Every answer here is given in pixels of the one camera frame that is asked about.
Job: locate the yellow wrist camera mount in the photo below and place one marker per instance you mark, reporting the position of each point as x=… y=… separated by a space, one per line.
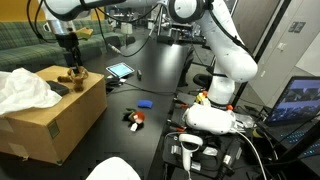
x=84 y=33

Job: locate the cardboard box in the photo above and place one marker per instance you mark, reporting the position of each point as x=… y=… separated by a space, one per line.
x=66 y=116

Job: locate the tablet with white screen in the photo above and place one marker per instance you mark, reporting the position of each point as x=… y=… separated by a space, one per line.
x=120 y=70

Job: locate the brown plush animal toy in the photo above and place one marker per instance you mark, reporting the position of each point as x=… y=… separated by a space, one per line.
x=78 y=80

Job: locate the blue sponge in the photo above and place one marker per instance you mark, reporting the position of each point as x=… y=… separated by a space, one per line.
x=145 y=104

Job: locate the white wall light switch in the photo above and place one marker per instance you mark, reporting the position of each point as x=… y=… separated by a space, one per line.
x=281 y=46

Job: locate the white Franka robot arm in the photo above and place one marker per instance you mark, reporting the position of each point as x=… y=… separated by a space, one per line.
x=230 y=53

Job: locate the white plastic bag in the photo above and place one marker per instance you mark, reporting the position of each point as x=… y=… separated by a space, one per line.
x=23 y=90

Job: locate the white VR headset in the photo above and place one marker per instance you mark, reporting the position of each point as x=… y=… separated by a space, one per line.
x=208 y=118

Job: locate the green plaid couch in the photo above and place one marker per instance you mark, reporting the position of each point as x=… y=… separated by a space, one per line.
x=20 y=43

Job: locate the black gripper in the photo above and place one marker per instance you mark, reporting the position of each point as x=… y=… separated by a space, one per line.
x=66 y=40

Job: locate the red plush tomato toy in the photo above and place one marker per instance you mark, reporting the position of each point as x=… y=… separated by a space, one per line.
x=138 y=116

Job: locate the white cloth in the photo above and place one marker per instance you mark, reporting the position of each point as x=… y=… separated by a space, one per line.
x=113 y=170

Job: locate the black perforated mounting board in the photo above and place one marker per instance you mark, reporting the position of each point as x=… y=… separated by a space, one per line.
x=213 y=156

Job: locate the white VR controller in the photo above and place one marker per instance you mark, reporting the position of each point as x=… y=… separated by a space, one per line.
x=188 y=146

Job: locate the yellow emergency stop button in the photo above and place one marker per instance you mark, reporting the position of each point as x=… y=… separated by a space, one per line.
x=201 y=98

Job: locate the open black laptop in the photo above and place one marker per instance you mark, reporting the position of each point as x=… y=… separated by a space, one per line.
x=293 y=106

